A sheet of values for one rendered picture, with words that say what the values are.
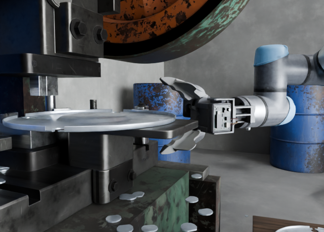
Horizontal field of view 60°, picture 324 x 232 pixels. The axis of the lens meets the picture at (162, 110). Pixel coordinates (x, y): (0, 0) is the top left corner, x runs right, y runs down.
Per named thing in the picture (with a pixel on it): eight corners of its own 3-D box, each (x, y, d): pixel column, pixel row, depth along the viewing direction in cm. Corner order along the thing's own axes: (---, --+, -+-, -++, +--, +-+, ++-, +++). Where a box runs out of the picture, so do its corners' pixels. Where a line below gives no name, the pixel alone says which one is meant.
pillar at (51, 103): (58, 130, 66) (56, 71, 65) (51, 132, 64) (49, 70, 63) (51, 130, 67) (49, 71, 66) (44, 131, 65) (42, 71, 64)
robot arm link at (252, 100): (241, 95, 69) (241, 128, 70) (227, 95, 67) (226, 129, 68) (266, 95, 63) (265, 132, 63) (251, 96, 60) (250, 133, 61)
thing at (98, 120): (59, 112, 67) (58, 108, 67) (180, 113, 63) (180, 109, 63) (-47, 129, 38) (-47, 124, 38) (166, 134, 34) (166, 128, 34)
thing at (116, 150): (199, 190, 51) (199, 116, 50) (170, 225, 38) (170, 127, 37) (87, 174, 61) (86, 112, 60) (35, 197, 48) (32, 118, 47)
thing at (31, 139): (88, 135, 61) (87, 114, 60) (31, 148, 47) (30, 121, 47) (56, 132, 64) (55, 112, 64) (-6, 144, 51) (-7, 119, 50)
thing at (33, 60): (104, 88, 61) (103, 63, 61) (27, 88, 43) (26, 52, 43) (48, 88, 68) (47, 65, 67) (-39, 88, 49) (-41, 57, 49)
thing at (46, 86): (61, 95, 56) (60, 76, 56) (42, 96, 52) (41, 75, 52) (49, 95, 58) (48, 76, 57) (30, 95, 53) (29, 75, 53)
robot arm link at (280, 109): (272, 91, 74) (271, 123, 75) (241, 91, 69) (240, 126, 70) (299, 91, 68) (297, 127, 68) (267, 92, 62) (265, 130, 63)
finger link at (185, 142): (171, 157, 52) (204, 126, 55) (156, 151, 58) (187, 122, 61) (180, 169, 53) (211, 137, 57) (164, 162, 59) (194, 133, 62)
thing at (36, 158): (104, 147, 62) (104, 133, 62) (30, 172, 44) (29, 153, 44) (50, 142, 69) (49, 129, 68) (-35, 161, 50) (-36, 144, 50)
